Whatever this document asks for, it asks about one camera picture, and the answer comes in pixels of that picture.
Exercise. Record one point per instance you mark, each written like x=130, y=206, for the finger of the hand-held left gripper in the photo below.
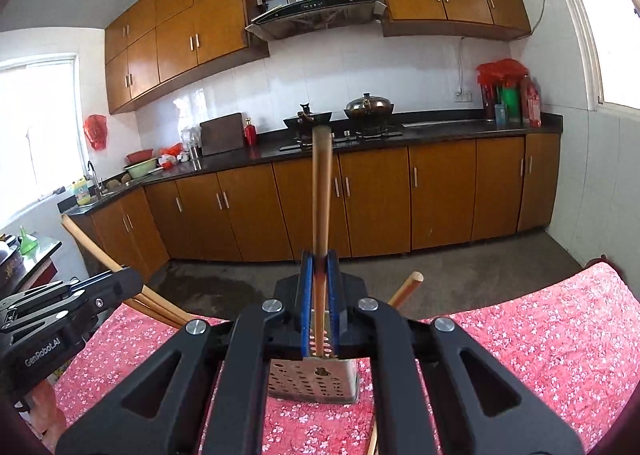
x=110, y=292
x=75, y=284

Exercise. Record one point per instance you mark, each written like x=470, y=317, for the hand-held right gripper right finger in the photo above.
x=334, y=305

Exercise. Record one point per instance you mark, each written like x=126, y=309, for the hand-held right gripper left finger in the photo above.
x=306, y=305

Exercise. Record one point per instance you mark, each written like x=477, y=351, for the perforated metal utensil holder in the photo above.
x=315, y=385

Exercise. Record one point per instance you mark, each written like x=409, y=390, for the person's left hand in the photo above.
x=50, y=407

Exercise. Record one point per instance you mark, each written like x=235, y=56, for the dark side cabinet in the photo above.
x=30, y=270

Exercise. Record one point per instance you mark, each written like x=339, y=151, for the green plastic funnel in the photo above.
x=29, y=241

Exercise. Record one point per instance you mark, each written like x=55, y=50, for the small black box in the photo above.
x=66, y=204

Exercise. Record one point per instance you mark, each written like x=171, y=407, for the yellow dish soap bottle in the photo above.
x=82, y=192

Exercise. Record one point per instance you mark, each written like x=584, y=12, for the metal faucet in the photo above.
x=93, y=175

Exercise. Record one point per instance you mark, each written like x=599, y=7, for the green basin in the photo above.
x=141, y=169

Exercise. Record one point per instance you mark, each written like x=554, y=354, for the red basin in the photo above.
x=139, y=155

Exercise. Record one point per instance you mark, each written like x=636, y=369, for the brown base cabinets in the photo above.
x=440, y=195

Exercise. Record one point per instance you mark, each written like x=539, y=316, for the small bright window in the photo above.
x=35, y=135

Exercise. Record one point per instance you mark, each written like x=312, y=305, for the small crumpled red bag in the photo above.
x=171, y=150

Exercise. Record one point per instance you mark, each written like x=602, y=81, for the clear glass jar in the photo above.
x=191, y=140

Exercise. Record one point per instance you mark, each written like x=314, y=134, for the black gas stove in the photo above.
x=370, y=132

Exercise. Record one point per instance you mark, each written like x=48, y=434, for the small red bottle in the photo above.
x=250, y=134

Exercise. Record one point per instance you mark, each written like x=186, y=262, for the black wok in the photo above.
x=300, y=121

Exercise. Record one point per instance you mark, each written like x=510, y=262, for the dark wooden cutting board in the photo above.
x=222, y=135

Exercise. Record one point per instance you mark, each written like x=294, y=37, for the red floral tablecloth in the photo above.
x=525, y=360

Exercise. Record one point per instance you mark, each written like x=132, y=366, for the wok with metal lid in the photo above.
x=370, y=106

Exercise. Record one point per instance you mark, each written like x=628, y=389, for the black kitchen countertop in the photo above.
x=450, y=127

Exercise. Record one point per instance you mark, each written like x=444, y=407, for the small blue box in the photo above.
x=500, y=114

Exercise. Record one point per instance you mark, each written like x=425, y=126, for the dark red bottle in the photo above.
x=489, y=102

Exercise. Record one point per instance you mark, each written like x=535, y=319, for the green bottle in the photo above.
x=511, y=105

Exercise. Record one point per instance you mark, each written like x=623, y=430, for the large red oil bottle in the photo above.
x=531, y=105

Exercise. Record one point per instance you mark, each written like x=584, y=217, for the large sliding window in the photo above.
x=610, y=10

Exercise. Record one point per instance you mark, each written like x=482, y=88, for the red plastic bag on wall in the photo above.
x=95, y=132

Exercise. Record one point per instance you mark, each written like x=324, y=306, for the white wall socket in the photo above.
x=463, y=96

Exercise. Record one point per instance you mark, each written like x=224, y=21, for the brown wall cabinets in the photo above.
x=175, y=45

